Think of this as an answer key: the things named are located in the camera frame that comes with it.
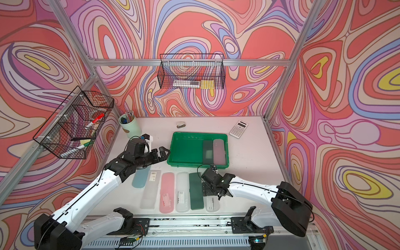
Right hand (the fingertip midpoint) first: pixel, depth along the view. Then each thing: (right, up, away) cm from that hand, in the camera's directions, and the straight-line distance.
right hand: (212, 194), depth 83 cm
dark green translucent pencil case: (-2, +21, +16) cm, 26 cm away
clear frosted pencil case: (-34, +2, +1) cm, 34 cm away
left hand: (-24, +23, -5) cm, 33 cm away
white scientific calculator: (+21, +36, +28) cm, 50 cm away
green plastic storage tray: (-9, +22, +19) cm, 30 cm away
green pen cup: (-52, +39, +14) cm, 66 cm away
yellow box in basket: (-2, +62, +8) cm, 63 cm away
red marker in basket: (-56, +42, -7) cm, 70 cm away
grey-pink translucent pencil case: (+5, +21, +16) cm, 27 cm away
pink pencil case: (-24, -3, -4) cm, 24 cm away
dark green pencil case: (-9, +1, +1) cm, 9 cm away
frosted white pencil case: (0, -3, -4) cm, 5 cm away
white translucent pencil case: (-16, +1, -1) cm, 16 cm away
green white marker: (-65, +25, -12) cm, 71 cm away
